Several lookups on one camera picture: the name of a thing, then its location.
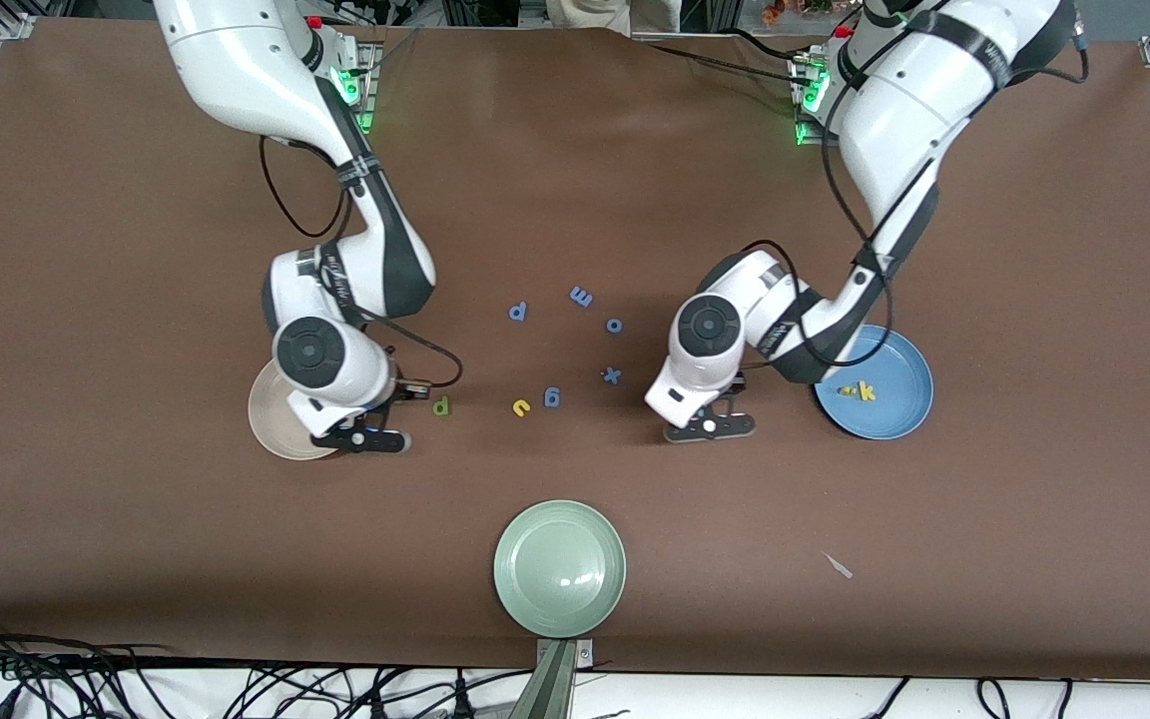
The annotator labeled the beige round plate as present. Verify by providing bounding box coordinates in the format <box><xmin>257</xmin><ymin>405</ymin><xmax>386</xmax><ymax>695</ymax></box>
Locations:
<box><xmin>248</xmin><ymin>359</ymin><xmax>341</xmax><ymax>461</ymax></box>

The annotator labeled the blue round plate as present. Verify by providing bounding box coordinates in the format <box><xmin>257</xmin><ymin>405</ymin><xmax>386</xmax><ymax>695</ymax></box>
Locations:
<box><xmin>813</xmin><ymin>326</ymin><xmax>935</xmax><ymax>441</ymax></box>

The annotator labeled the green round plate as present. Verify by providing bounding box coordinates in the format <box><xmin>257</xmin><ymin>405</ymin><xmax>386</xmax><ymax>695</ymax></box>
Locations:
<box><xmin>493</xmin><ymin>499</ymin><xmax>628</xmax><ymax>639</ymax></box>

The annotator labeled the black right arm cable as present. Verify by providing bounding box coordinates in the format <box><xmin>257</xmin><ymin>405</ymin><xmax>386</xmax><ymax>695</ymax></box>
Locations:
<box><xmin>259</xmin><ymin>135</ymin><xmax>463</xmax><ymax>392</ymax></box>

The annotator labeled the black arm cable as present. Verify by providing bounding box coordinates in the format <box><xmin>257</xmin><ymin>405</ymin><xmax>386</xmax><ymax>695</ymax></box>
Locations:
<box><xmin>259</xmin><ymin>135</ymin><xmax>463</xmax><ymax>392</ymax></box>
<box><xmin>735</xmin><ymin>30</ymin><xmax>1090</xmax><ymax>368</ymax></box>

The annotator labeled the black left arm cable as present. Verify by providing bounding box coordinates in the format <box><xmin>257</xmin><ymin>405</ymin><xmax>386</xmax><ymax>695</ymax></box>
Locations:
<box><xmin>735</xmin><ymin>30</ymin><xmax>1090</xmax><ymax>368</ymax></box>

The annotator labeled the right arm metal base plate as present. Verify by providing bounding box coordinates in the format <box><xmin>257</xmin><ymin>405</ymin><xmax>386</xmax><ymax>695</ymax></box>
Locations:
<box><xmin>330</xmin><ymin>95</ymin><xmax>376</xmax><ymax>136</ymax></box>

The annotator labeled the grey metal camera mount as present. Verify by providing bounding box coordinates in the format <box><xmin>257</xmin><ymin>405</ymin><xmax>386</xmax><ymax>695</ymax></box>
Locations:
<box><xmin>509</xmin><ymin>638</ymin><xmax>597</xmax><ymax>719</ymax></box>

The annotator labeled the black cable on table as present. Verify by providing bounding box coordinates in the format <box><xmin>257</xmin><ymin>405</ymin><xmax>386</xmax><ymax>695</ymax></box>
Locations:
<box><xmin>727</xmin><ymin>28</ymin><xmax>818</xmax><ymax>67</ymax></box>
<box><xmin>635</xmin><ymin>40</ymin><xmax>808</xmax><ymax>87</ymax></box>

